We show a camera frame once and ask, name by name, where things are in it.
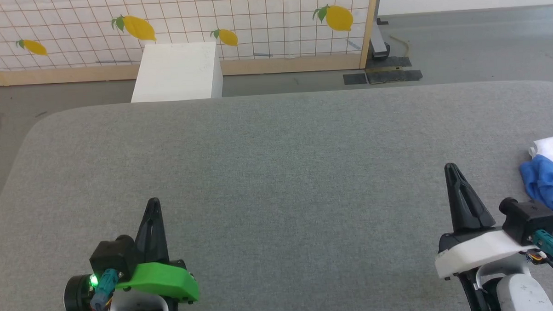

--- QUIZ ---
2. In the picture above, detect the large black floor mat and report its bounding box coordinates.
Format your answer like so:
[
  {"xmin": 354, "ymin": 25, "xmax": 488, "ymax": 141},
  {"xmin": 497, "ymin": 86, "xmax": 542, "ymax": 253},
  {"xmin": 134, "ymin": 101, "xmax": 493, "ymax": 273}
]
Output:
[{"xmin": 364, "ymin": 55, "xmax": 424, "ymax": 85}]

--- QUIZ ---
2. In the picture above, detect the yellow floor cable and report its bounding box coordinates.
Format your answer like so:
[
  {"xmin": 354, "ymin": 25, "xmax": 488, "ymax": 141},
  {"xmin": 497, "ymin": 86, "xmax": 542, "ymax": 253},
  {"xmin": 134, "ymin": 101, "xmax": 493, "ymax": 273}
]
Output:
[{"xmin": 388, "ymin": 33, "xmax": 411, "ymax": 58}]

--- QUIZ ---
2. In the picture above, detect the left arm cable teal plug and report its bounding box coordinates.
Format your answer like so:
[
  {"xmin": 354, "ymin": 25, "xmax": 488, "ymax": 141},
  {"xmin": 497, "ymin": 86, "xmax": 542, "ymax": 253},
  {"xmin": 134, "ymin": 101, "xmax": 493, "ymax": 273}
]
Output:
[{"xmin": 89, "ymin": 268, "xmax": 122, "ymax": 311}]

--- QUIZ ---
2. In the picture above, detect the blue and white garment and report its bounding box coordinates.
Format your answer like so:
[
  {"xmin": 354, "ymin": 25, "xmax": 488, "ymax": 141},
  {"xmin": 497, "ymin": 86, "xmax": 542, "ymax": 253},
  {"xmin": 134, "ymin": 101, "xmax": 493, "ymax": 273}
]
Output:
[{"xmin": 518, "ymin": 136, "xmax": 553, "ymax": 239}]

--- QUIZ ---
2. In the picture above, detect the grey fabric sofa seat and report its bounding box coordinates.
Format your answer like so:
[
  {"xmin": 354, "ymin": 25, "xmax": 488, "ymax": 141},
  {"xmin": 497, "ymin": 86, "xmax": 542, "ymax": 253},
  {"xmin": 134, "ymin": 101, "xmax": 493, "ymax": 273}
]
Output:
[{"xmin": 0, "ymin": 79, "xmax": 553, "ymax": 311}]

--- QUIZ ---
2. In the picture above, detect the grey metal partition foot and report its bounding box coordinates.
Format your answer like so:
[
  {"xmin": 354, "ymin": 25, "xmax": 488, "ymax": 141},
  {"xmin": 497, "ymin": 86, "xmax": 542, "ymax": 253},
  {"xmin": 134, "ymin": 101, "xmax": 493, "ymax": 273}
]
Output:
[{"xmin": 369, "ymin": 17, "xmax": 392, "ymax": 61}]

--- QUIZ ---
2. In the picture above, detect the lemon-print grid partition screen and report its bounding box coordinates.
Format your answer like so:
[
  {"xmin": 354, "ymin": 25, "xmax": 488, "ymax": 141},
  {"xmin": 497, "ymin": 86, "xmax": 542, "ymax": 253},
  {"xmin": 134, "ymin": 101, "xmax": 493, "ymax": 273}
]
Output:
[{"xmin": 0, "ymin": 0, "xmax": 385, "ymax": 87}]

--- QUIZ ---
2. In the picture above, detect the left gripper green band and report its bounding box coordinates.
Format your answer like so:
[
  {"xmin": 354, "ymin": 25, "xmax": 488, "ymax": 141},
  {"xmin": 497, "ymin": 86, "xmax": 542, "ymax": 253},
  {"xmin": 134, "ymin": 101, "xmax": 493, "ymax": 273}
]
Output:
[{"xmin": 60, "ymin": 196, "xmax": 201, "ymax": 311}]

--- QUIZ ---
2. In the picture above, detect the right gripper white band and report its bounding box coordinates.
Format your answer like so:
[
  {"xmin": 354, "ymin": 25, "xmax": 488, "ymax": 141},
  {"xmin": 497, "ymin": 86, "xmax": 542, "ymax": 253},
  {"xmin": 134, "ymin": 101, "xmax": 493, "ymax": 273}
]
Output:
[{"xmin": 431, "ymin": 159, "xmax": 553, "ymax": 280}]

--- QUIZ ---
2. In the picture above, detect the white box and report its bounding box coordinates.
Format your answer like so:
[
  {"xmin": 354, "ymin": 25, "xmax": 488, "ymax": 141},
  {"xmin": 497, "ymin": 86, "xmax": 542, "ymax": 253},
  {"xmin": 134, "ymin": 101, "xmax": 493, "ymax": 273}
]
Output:
[{"xmin": 129, "ymin": 41, "xmax": 224, "ymax": 103}]

